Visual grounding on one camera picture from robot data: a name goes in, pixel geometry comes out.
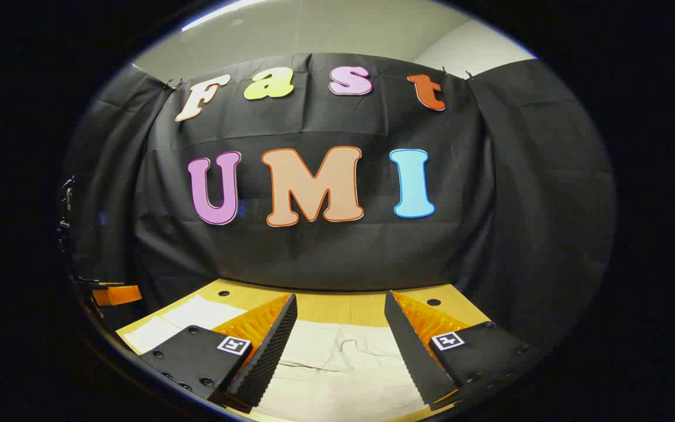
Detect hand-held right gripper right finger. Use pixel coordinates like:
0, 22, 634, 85
384, 290, 541, 411

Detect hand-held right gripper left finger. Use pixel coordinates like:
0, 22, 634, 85
138, 293, 299, 411

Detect white jeans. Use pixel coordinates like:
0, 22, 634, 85
122, 295, 432, 422

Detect black backdrop cloth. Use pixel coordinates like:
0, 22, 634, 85
62, 53, 617, 352

